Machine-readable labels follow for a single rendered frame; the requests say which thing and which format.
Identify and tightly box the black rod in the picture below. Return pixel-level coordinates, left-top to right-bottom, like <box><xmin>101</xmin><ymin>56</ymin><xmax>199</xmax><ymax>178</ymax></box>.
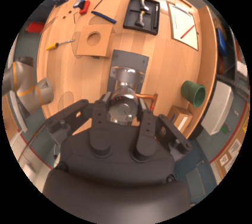
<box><xmin>153</xmin><ymin>4</ymin><xmax>160</xmax><ymax>29</ymax></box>

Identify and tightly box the red block brush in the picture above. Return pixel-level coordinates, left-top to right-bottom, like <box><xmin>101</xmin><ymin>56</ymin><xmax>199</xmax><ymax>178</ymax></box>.
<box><xmin>78</xmin><ymin>0</ymin><xmax>91</xmax><ymax>15</ymax></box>

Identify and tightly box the chrome valve cartridge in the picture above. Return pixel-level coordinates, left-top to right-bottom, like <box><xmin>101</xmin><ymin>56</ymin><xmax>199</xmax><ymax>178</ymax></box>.
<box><xmin>139</xmin><ymin>0</ymin><xmax>150</xmax><ymax>11</ymax></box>
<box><xmin>134</xmin><ymin>10</ymin><xmax>147</xmax><ymax>29</ymax></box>

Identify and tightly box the red pencil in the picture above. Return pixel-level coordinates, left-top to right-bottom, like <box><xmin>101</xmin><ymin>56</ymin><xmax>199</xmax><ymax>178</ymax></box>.
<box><xmin>179</xmin><ymin>24</ymin><xmax>196</xmax><ymax>39</ymax></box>

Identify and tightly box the cork knob stand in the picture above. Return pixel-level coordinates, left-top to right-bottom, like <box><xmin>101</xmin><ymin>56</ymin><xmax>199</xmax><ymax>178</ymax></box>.
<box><xmin>76</xmin><ymin>24</ymin><xmax>116</xmax><ymax>59</ymax></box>

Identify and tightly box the grey mounting plate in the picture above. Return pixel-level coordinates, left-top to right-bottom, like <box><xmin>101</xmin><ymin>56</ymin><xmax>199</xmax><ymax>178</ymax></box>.
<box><xmin>106</xmin><ymin>49</ymin><xmax>150</xmax><ymax>99</ymax></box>

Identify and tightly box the grey metal shelf unit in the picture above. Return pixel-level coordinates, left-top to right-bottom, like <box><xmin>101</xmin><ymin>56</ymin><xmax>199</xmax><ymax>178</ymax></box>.
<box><xmin>216</xmin><ymin>29</ymin><xmax>251</xmax><ymax>96</ymax></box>

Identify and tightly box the blue flat bar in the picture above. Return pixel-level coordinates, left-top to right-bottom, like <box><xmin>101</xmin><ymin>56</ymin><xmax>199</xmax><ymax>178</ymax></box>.
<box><xmin>90</xmin><ymin>10</ymin><xmax>117</xmax><ymax>25</ymax></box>

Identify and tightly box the chrome bar mixer body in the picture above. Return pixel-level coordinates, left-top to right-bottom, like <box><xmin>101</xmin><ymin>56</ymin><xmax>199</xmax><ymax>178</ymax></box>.
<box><xmin>109</xmin><ymin>67</ymin><xmax>146</xmax><ymax>96</ymax></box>

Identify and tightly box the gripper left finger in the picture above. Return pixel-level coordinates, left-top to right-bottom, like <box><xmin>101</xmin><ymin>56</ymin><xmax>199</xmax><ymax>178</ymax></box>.
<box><xmin>45</xmin><ymin>91</ymin><xmax>112</xmax><ymax>157</ymax></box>

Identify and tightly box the clipboard with white paper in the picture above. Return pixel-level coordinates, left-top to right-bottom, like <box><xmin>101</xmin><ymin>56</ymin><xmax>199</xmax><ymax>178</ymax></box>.
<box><xmin>167</xmin><ymin>1</ymin><xmax>200</xmax><ymax>52</ymax></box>

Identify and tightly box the chrome temperature knob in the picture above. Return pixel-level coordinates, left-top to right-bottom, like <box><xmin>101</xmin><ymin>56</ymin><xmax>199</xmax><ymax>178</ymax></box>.
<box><xmin>106</xmin><ymin>89</ymin><xmax>140</xmax><ymax>126</ymax></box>

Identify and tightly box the black parts tray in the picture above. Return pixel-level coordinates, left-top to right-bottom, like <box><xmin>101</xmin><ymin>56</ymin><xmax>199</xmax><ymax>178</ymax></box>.
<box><xmin>122</xmin><ymin>0</ymin><xmax>161</xmax><ymax>36</ymax></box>

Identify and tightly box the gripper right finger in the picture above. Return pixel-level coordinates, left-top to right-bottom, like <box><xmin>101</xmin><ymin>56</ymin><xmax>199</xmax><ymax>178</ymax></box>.
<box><xmin>131</xmin><ymin>97</ymin><xmax>193</xmax><ymax>162</ymax></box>

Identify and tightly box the yellow handled screwdriver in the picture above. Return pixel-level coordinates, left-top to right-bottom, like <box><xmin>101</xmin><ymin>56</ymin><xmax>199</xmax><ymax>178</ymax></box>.
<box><xmin>45</xmin><ymin>39</ymin><xmax>77</xmax><ymax>51</ymax></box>

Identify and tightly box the bent copper pipe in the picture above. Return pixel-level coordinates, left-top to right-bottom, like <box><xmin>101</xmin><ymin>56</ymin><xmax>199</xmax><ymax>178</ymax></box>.
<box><xmin>136</xmin><ymin>93</ymin><xmax>159</xmax><ymax>111</ymax></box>

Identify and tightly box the green plastic cup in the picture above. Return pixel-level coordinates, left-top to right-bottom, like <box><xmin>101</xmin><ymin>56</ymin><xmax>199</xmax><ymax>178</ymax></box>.
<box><xmin>180</xmin><ymin>80</ymin><xmax>206</xmax><ymax>108</ymax></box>

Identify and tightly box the brown cardboard box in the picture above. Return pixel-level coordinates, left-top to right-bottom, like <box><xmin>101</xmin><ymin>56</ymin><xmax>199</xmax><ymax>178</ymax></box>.
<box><xmin>161</xmin><ymin>105</ymin><xmax>193</xmax><ymax>134</ymax></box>

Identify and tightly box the red toolbox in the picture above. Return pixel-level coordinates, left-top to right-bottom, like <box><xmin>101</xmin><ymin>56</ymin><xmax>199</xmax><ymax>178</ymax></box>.
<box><xmin>27</xmin><ymin>21</ymin><xmax>46</xmax><ymax>33</ymax></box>

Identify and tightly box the large black hex key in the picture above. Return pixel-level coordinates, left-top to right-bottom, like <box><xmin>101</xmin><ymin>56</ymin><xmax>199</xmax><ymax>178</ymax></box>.
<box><xmin>93</xmin><ymin>0</ymin><xmax>111</xmax><ymax>11</ymax></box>

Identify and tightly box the blue plastic case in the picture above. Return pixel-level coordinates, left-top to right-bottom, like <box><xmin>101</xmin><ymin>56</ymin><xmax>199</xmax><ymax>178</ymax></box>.
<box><xmin>215</xmin><ymin>28</ymin><xmax>228</xmax><ymax>56</ymax></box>

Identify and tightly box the cork notice board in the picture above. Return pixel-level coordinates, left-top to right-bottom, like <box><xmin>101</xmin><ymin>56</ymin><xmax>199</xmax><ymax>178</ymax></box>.
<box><xmin>215</xmin><ymin>135</ymin><xmax>245</xmax><ymax>179</ymax></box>

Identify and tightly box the blue framed small device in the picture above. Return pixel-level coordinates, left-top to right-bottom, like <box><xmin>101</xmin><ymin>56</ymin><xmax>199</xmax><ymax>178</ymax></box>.
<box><xmin>73</xmin><ymin>0</ymin><xmax>86</xmax><ymax>9</ymax></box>

